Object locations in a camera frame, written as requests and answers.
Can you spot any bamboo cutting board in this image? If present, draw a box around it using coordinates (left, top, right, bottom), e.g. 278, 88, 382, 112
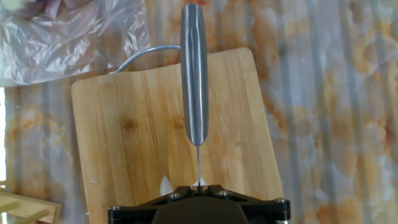
70, 45, 284, 224

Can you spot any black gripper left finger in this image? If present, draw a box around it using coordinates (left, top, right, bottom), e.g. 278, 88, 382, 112
108, 185, 198, 224

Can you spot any crumpled clear plastic bag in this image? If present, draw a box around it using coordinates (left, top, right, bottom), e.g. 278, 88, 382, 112
0, 0, 152, 88

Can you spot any steel kitchen knife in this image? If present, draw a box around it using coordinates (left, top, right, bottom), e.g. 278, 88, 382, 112
180, 3, 210, 187

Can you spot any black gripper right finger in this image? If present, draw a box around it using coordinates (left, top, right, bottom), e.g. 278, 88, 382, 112
198, 184, 291, 224

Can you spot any small white onion wedge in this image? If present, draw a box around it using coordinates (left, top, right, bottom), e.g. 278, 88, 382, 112
159, 175, 174, 197

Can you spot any marble pattern plastic sheet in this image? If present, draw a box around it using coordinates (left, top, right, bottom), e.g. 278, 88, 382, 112
0, 0, 398, 224

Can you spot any wooden peg rack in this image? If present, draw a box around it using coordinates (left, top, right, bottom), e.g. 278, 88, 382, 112
0, 182, 62, 224

